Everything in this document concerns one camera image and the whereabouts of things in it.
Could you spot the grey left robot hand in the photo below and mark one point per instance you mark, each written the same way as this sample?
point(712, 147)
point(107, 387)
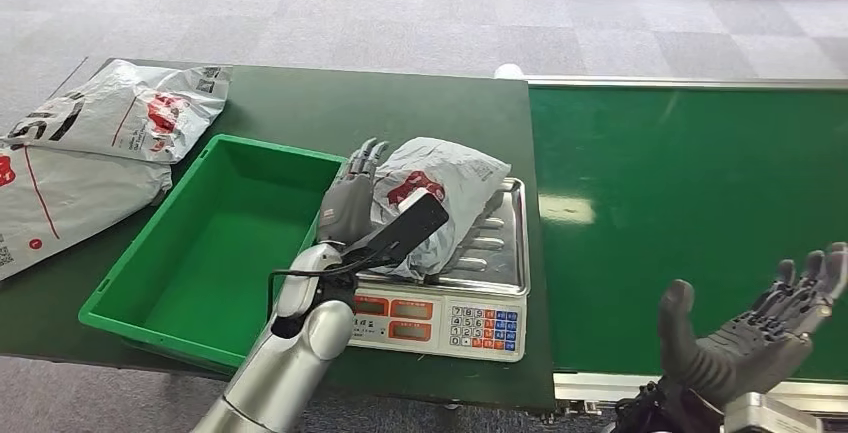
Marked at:
point(344, 205)

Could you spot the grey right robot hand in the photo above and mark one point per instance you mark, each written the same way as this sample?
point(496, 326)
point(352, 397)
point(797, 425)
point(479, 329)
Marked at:
point(742, 350)

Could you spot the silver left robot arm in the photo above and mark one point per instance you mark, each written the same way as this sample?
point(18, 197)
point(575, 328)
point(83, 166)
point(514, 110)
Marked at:
point(291, 364)

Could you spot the green conveyor belt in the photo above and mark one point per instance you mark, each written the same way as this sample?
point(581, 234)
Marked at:
point(636, 165)

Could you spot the white electronic scale body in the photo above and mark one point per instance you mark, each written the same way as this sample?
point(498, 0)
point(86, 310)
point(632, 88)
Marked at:
point(430, 327)

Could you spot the green plastic bin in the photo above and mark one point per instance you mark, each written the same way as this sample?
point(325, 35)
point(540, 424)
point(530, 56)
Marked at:
point(199, 271)

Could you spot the steel scale tray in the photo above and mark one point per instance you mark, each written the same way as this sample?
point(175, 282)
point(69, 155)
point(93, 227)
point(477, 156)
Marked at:
point(503, 244)

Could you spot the small white round object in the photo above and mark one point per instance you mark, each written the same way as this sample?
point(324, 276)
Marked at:
point(508, 71)

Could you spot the grey courier bag black lettering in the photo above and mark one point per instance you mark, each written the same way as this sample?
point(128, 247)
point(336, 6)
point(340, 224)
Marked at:
point(126, 115)

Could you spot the large grey courier bag red line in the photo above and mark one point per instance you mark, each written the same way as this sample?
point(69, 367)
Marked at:
point(73, 198)

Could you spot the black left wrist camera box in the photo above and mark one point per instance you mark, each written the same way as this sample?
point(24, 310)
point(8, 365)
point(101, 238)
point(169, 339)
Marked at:
point(404, 224)

